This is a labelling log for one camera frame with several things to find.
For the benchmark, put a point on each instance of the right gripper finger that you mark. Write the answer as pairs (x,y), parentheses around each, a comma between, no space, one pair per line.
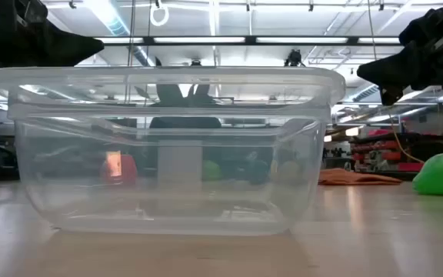
(402,69)

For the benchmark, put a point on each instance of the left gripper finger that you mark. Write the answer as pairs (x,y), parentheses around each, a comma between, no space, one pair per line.
(71,48)

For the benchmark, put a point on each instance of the light green toy cabbage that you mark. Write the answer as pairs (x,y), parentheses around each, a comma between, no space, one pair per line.
(210,170)
(442,175)

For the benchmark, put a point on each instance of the red toy tomato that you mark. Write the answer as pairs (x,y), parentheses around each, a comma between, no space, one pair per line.
(127,171)

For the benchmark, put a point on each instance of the yellow toy lemon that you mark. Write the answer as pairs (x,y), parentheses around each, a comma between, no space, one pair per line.
(288,171)

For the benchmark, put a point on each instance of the dark green toy pepper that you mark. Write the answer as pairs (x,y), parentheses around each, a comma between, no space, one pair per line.
(258,172)

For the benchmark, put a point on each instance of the clear plastic tupperware container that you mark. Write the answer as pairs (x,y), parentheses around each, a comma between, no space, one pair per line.
(167,215)

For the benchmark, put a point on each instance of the shelf with red bins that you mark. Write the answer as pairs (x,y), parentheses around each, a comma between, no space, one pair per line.
(398,148)

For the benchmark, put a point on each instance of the artificial green leafy plant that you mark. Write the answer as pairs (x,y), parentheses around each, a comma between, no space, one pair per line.
(169,96)

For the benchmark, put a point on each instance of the orange cloth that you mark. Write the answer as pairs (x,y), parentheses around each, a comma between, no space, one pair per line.
(356,178)

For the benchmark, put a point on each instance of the black beam with lights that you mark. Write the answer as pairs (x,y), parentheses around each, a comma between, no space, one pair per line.
(250,39)

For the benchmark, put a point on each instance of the white plant pot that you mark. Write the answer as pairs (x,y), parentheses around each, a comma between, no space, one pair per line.
(179,161)

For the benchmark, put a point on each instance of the black overhead camera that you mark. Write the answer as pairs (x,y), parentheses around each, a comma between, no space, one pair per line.
(294,58)

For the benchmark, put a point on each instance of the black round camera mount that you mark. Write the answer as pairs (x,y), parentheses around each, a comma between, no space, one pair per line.
(195,62)

